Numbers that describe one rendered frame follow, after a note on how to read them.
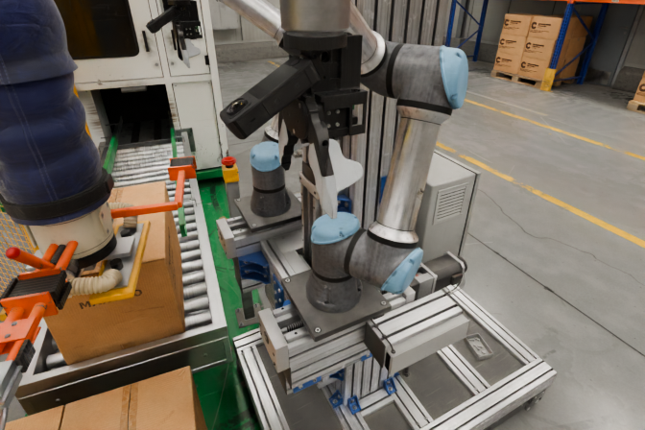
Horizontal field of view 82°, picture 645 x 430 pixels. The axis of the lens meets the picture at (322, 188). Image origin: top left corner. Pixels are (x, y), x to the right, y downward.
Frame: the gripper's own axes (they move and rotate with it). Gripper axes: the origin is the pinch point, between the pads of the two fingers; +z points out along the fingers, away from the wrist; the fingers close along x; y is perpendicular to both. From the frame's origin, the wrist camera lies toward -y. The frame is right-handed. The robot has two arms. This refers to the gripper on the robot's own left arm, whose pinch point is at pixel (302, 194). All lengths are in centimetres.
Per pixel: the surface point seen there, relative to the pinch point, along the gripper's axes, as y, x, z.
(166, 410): -30, 47, 98
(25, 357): -44, 20, 31
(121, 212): -28, 63, 31
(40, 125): -36, 53, 1
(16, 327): -46, 27, 30
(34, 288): -44, 38, 30
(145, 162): -21, 261, 99
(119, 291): -31, 45, 43
